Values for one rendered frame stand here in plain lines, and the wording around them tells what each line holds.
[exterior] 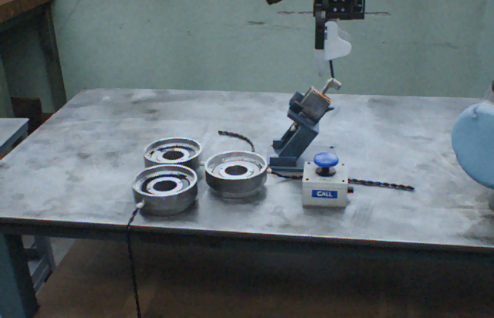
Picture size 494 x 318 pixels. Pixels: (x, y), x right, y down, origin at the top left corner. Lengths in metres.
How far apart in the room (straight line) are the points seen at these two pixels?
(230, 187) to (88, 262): 0.45
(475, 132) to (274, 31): 1.84
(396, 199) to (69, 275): 0.68
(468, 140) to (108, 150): 0.68
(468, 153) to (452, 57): 1.83
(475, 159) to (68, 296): 0.79
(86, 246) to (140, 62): 1.51
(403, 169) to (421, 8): 1.53
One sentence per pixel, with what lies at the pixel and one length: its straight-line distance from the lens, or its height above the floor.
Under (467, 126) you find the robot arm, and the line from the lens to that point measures 0.77.
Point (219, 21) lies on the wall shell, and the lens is 2.56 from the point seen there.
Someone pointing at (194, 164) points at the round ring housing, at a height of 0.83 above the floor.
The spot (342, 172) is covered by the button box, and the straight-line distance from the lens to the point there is 0.93.
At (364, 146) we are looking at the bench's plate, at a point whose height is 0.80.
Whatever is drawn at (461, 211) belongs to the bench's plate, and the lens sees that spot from 0.96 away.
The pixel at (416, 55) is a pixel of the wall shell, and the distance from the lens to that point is 2.57.
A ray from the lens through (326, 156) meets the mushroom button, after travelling 0.92.
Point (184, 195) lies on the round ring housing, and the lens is 0.90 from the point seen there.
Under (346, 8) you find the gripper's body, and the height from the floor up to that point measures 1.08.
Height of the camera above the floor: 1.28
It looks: 27 degrees down
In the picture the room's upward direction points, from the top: 2 degrees counter-clockwise
